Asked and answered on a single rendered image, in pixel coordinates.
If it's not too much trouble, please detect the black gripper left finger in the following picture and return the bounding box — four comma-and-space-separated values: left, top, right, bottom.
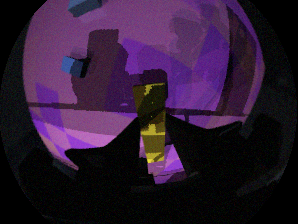
65, 117, 141, 188

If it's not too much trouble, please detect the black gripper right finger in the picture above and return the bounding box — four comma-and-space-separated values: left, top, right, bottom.
165, 113, 242, 179

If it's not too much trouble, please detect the yellow bar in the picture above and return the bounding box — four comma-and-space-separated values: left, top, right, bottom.
133, 83, 166, 163

